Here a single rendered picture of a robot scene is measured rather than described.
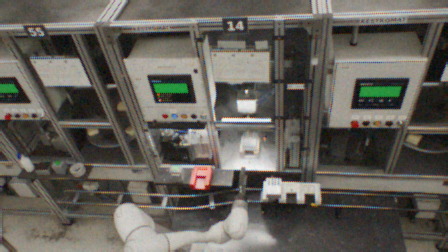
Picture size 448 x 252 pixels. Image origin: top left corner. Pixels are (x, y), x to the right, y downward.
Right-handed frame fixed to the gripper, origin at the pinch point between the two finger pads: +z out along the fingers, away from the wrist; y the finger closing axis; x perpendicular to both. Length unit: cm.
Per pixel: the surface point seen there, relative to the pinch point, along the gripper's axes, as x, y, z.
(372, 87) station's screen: -68, 53, 18
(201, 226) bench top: 31, -44, -11
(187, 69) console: 28, 64, 20
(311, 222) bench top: -42, -44, -3
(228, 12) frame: 5, 88, 34
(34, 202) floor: 221, -113, 44
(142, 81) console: 55, 56, 20
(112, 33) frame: 64, 86, 22
